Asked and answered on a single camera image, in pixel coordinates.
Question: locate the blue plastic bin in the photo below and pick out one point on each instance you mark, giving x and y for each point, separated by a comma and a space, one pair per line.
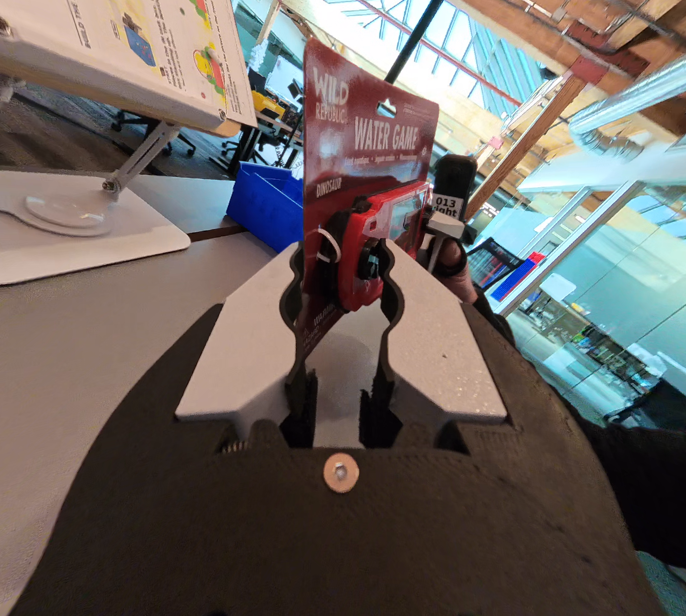
262, 198

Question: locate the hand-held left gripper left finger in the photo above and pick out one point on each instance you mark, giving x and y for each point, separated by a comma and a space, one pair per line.
246, 353

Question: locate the red water game toy package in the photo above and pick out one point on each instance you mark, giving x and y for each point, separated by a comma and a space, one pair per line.
370, 144

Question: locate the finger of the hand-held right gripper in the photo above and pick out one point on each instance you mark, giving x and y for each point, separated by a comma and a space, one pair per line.
445, 226

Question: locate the black pole with round disc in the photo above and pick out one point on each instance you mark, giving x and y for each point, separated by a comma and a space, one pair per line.
429, 15

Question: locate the person's right hand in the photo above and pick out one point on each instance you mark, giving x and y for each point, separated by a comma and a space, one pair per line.
465, 286

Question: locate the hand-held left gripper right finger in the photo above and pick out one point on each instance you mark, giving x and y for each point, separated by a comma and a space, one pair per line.
439, 358

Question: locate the silver ventilation duct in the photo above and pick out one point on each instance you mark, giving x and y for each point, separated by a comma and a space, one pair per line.
627, 101

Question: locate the black office chair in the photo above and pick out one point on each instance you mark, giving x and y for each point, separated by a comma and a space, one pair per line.
155, 131
236, 144

